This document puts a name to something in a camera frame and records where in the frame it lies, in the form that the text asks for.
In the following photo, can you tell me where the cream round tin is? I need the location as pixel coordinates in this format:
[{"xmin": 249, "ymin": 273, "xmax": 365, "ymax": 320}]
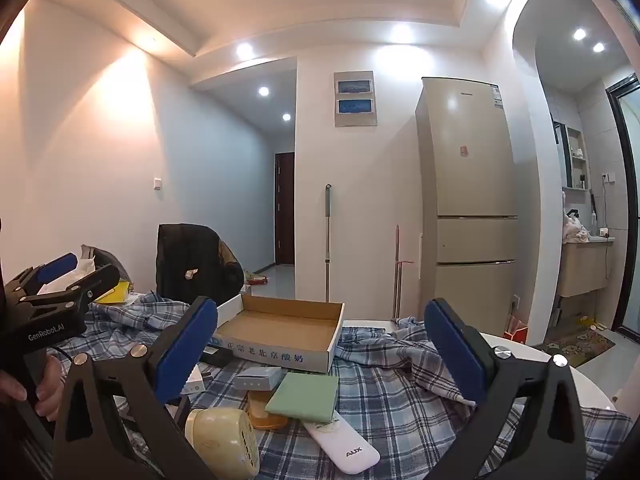
[{"xmin": 185, "ymin": 407, "xmax": 261, "ymax": 479}]

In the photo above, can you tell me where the beige refrigerator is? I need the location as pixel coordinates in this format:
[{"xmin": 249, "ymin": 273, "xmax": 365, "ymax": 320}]
[{"xmin": 415, "ymin": 77, "xmax": 519, "ymax": 338}]

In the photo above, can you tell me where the dark brown door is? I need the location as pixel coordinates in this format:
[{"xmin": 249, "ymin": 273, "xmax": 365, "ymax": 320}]
[{"xmin": 274, "ymin": 152, "xmax": 296, "ymax": 267}]

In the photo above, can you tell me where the shallow cardboard box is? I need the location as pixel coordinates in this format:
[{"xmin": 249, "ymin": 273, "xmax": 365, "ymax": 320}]
[{"xmin": 212, "ymin": 294, "xmax": 346, "ymax": 374}]

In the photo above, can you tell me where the bathroom mirror cabinet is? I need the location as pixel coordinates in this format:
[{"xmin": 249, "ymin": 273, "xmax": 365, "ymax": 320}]
[{"xmin": 552, "ymin": 120, "xmax": 591, "ymax": 192}]

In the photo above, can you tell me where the person's left hand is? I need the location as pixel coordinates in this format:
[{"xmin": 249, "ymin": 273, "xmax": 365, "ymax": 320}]
[{"xmin": 0, "ymin": 352, "xmax": 66, "ymax": 417}]

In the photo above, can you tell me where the patterned floor rug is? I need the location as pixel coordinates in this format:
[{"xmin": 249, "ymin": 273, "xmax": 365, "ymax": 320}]
[{"xmin": 532, "ymin": 329, "xmax": 616, "ymax": 369}]

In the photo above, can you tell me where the bathroom vanity cabinet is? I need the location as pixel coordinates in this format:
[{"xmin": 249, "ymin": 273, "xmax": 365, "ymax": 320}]
[{"xmin": 556, "ymin": 236, "xmax": 616, "ymax": 299}]

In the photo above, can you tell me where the grey-handled mop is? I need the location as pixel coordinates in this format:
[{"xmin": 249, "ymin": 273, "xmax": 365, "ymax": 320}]
[{"xmin": 322, "ymin": 183, "xmax": 334, "ymax": 304}]

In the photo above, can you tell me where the pink broom with dustpan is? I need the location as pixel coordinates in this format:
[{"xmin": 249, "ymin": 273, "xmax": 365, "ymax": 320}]
[{"xmin": 391, "ymin": 225, "xmax": 416, "ymax": 322}]

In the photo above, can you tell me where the yellow packet in bag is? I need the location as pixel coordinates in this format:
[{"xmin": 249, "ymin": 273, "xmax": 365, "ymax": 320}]
[{"xmin": 37, "ymin": 244, "xmax": 132, "ymax": 297}]

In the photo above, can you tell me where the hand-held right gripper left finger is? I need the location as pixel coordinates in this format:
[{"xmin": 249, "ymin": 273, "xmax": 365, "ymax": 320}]
[{"xmin": 52, "ymin": 296, "xmax": 219, "ymax": 480}]

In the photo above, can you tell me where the blue plaid cloth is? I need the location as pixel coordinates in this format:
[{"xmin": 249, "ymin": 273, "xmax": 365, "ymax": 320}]
[{"xmin": 25, "ymin": 290, "xmax": 633, "ymax": 480}]

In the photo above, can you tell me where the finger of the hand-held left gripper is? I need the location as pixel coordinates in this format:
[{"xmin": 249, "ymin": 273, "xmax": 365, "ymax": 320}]
[
  {"xmin": 5, "ymin": 252, "xmax": 79, "ymax": 302},
  {"xmin": 21, "ymin": 263, "xmax": 121, "ymax": 312}
]

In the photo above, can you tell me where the orange soap box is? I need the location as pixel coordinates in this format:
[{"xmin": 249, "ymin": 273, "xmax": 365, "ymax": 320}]
[{"xmin": 247, "ymin": 390, "xmax": 289, "ymax": 431}]

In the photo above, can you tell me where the wall electrical panel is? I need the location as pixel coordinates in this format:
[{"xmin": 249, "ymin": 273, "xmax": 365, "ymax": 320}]
[{"xmin": 333, "ymin": 71, "xmax": 377, "ymax": 129}]

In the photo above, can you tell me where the green box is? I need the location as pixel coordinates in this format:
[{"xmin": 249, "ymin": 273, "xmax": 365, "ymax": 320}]
[{"xmin": 264, "ymin": 372, "xmax": 340, "ymax": 424}]

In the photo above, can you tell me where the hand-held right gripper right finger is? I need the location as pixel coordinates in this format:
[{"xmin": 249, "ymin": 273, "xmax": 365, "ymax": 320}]
[{"xmin": 424, "ymin": 298, "xmax": 586, "ymax": 480}]

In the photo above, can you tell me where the small grey box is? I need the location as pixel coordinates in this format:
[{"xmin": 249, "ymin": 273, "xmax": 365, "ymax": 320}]
[{"xmin": 234, "ymin": 366, "xmax": 284, "ymax": 392}]

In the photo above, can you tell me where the white remote control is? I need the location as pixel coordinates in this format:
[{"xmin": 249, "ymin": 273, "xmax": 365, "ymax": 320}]
[{"xmin": 302, "ymin": 415, "xmax": 381, "ymax": 475}]

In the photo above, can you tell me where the chair with black jacket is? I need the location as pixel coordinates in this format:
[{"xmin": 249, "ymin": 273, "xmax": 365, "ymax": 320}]
[{"xmin": 156, "ymin": 223, "xmax": 245, "ymax": 307}]

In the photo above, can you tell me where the red box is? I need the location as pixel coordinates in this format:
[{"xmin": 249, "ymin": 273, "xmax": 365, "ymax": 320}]
[{"xmin": 502, "ymin": 317, "xmax": 529, "ymax": 345}]

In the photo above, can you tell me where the black-framed glass door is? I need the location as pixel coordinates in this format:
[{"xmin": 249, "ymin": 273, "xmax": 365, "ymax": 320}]
[{"xmin": 605, "ymin": 74, "xmax": 640, "ymax": 335}]

